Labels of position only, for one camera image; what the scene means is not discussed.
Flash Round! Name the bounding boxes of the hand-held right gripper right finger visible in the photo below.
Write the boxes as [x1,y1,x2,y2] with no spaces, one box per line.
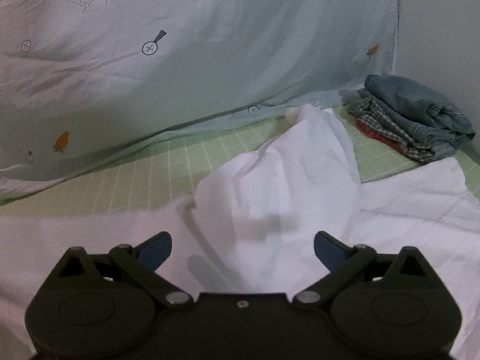
[292,231,440,304]

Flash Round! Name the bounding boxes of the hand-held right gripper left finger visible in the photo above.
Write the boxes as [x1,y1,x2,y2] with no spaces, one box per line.
[49,231,193,307]

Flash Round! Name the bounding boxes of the white shirt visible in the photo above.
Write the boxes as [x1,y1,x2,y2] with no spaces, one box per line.
[0,105,480,360]

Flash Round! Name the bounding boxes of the green grid mat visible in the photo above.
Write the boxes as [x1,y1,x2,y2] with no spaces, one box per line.
[0,103,480,219]

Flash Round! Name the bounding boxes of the red garment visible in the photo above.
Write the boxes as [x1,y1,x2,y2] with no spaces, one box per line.
[355,118,404,151]

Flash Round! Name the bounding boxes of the checkered garment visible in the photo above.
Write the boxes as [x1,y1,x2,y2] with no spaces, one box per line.
[347,97,459,164]

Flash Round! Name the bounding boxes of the blue denim garment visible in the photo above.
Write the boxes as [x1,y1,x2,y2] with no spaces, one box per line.
[364,74,476,156]

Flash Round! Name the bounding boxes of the light blue printed sheet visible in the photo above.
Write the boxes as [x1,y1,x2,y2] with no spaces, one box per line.
[0,0,399,202]

